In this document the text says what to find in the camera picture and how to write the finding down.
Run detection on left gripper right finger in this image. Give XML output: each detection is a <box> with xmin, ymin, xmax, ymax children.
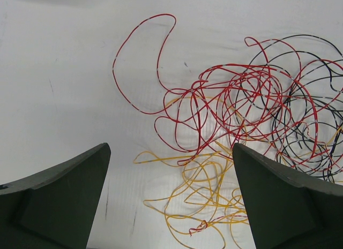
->
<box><xmin>233</xmin><ymin>143</ymin><xmax>342</xmax><ymax>248</ymax></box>

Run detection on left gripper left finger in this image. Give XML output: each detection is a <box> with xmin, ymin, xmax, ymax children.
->
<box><xmin>1</xmin><ymin>143</ymin><xmax>111</xmax><ymax>248</ymax></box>

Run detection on thin coloured wires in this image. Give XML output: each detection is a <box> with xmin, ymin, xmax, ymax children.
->
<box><xmin>112</xmin><ymin>13</ymin><xmax>343</xmax><ymax>249</ymax></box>

